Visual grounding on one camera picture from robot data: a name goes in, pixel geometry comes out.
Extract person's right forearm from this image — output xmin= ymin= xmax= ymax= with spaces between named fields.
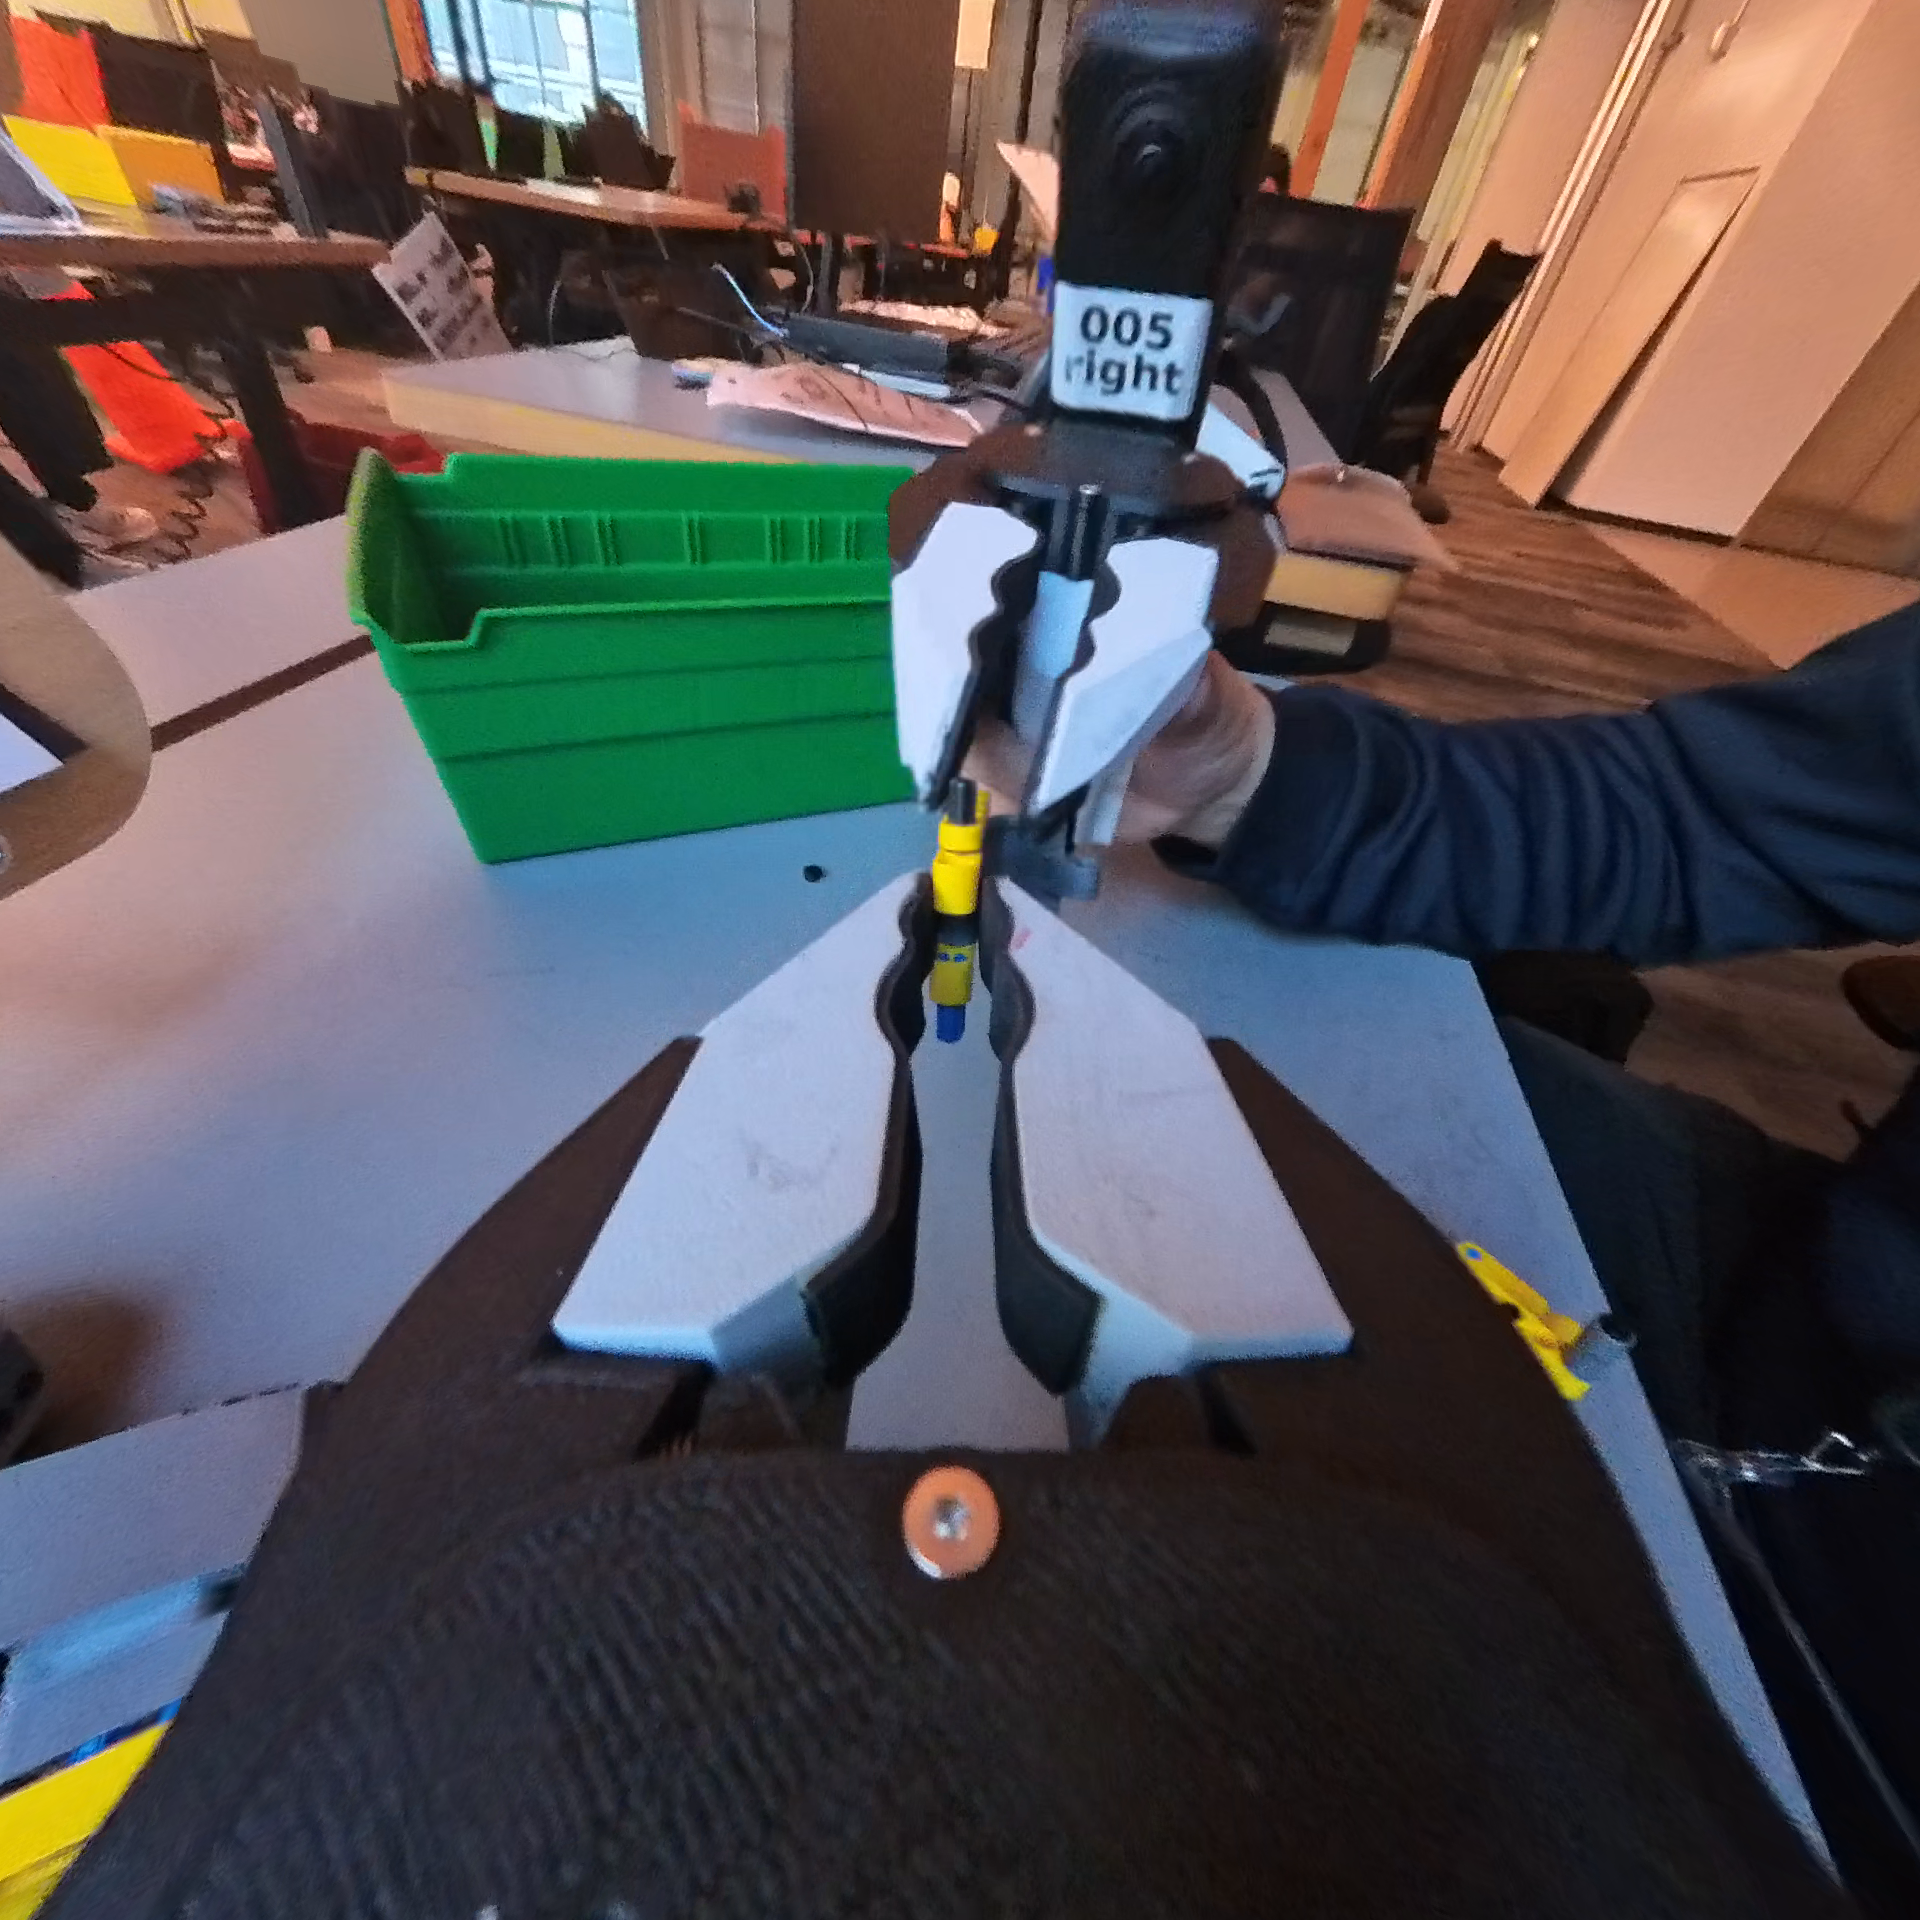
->
xmin=1152 ymin=598 xmax=1920 ymax=972

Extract clear plastic parts bag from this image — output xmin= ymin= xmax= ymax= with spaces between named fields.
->
xmin=1668 ymin=1422 xmax=1888 ymax=1505

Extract black yellow toy block vehicle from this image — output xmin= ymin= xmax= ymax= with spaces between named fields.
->
xmin=0 ymin=1376 xmax=351 ymax=1881

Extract dark partition panel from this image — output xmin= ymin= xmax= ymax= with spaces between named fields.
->
xmin=784 ymin=0 xmax=964 ymax=238

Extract patterned paper sheet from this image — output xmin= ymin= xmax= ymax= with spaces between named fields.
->
xmin=703 ymin=362 xmax=987 ymax=452

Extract person's dark clothed body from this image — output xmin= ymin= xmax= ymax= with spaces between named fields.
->
xmin=1498 ymin=961 xmax=1920 ymax=1912

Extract black office chair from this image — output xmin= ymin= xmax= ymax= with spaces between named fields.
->
xmin=1353 ymin=238 xmax=1544 ymax=521

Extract orange storage bin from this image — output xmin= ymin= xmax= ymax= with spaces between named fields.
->
xmin=64 ymin=339 xmax=231 ymax=473

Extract white patterned card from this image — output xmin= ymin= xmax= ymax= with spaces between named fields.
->
xmin=369 ymin=211 xmax=515 ymax=366

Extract flat cardboard box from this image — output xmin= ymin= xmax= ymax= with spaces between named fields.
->
xmin=1271 ymin=462 xmax=1460 ymax=576

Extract yellow block frame assembly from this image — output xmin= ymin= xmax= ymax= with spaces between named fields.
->
xmin=1450 ymin=1234 xmax=1641 ymax=1408

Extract grey desk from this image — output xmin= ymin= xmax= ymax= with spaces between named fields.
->
xmin=0 ymin=515 xmax=1836 ymax=1920

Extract instruction sheet on stand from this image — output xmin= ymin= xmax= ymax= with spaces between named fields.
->
xmin=0 ymin=538 xmax=158 ymax=906

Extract yellow storage bin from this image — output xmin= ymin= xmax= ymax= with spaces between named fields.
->
xmin=4 ymin=115 xmax=231 ymax=214

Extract green storage bin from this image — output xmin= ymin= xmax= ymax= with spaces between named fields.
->
xmin=344 ymin=444 xmax=943 ymax=871

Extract person's right hand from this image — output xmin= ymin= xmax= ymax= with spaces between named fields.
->
xmin=960 ymin=656 xmax=1279 ymax=852

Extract small black yellow block assembly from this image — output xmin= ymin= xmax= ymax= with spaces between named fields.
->
xmin=921 ymin=775 xmax=1106 ymax=1047

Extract grey background table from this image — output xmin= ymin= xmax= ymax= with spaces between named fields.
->
xmin=379 ymin=335 xmax=1431 ymax=620

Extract red storage bin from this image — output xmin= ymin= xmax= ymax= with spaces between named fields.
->
xmin=4 ymin=12 xmax=118 ymax=134

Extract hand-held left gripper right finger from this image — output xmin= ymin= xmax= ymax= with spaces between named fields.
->
xmin=978 ymin=882 xmax=1355 ymax=1432

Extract dark wooden workbench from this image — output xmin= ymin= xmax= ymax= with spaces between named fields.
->
xmin=403 ymin=162 xmax=800 ymax=351
xmin=0 ymin=223 xmax=395 ymax=530

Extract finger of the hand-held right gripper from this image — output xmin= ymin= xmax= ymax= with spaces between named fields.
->
xmin=889 ymin=503 xmax=1051 ymax=816
xmin=1019 ymin=538 xmax=1220 ymax=827

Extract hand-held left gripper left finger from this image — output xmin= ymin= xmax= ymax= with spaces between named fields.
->
xmin=551 ymin=879 xmax=923 ymax=1391

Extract pale wooden boards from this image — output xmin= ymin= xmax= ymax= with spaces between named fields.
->
xmin=1439 ymin=0 xmax=1920 ymax=545

